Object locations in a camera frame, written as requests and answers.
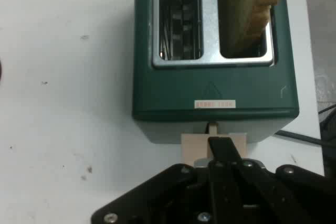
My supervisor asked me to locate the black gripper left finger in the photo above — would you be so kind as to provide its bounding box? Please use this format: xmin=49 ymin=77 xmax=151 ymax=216
xmin=90 ymin=136 xmax=238 ymax=224

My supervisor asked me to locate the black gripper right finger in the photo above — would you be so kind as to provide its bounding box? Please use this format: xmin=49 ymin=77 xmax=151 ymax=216
xmin=219 ymin=136 xmax=336 ymax=224

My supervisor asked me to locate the beige toaster lever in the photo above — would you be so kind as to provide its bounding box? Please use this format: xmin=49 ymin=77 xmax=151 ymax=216
xmin=181 ymin=121 xmax=248 ymax=168

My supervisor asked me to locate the green two-slot toaster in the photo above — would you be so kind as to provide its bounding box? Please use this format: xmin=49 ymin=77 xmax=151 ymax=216
xmin=131 ymin=0 xmax=300 ymax=145

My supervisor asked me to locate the toasted bread slice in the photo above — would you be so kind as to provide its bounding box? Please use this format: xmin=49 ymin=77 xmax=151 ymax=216
xmin=217 ymin=0 xmax=286 ymax=58

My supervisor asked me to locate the black power cable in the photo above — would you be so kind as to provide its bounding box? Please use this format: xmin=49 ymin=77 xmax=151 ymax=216
xmin=274 ymin=129 xmax=336 ymax=146

